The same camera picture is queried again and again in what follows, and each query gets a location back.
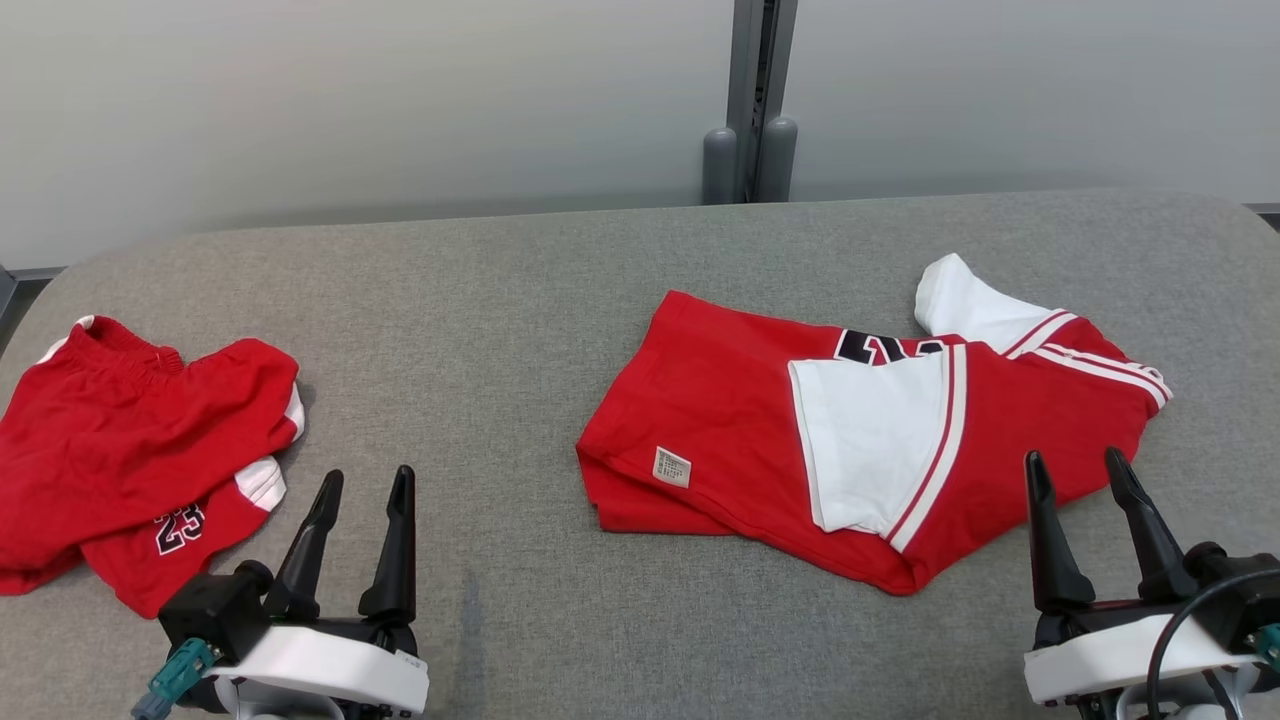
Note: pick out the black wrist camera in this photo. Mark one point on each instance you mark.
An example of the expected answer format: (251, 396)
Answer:
(210, 605)
(1245, 600)

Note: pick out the grey cylinder post foot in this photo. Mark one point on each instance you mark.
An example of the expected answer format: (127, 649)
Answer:
(720, 170)
(777, 160)

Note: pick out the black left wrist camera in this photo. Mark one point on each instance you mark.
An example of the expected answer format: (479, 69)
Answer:
(210, 605)

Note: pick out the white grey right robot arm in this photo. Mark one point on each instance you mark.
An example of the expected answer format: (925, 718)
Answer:
(1140, 710)

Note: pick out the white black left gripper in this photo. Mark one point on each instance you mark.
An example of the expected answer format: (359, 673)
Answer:
(320, 668)

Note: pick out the grey metal partition post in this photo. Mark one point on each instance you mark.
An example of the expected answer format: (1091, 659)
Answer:
(748, 80)

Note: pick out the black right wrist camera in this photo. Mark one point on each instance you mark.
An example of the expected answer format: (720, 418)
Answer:
(1245, 600)

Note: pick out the red white basketball shorts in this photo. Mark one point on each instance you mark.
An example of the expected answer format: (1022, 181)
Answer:
(100, 450)

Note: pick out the red white basketball jersey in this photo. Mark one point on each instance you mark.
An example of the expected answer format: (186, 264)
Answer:
(720, 400)

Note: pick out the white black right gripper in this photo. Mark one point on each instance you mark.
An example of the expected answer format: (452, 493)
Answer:
(1120, 660)

